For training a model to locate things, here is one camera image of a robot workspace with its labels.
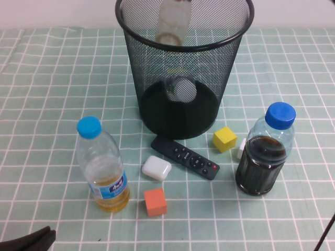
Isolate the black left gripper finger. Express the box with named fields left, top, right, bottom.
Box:
left=0, top=229, right=57, bottom=251
left=0, top=226, right=52, bottom=248

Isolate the small bottle beige cap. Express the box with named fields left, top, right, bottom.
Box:
left=154, top=0, right=193, bottom=47

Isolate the small white object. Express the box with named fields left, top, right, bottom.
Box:
left=237, top=138, right=248, bottom=160

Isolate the orange cube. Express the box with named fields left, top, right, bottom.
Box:
left=143, top=187, right=168, bottom=218

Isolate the dark liquid bottle blue cap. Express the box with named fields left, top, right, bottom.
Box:
left=234, top=101, right=297, bottom=197

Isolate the black remote control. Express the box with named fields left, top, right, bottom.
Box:
left=150, top=135, right=220, bottom=181

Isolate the black mesh wastebasket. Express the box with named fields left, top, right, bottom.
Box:
left=114, top=0, right=255, bottom=140

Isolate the yellow cube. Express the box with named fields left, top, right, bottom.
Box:
left=212, top=127, right=238, bottom=154

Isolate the black cable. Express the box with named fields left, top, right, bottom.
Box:
left=313, top=213, right=335, bottom=251

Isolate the white earbuds case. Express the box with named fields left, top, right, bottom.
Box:
left=141, top=155, right=172, bottom=181

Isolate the green checkered tablecloth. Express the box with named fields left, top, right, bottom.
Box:
left=0, top=26, right=335, bottom=251

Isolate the yellow liquid bottle light-blue cap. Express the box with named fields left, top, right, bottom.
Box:
left=75, top=116, right=131, bottom=214

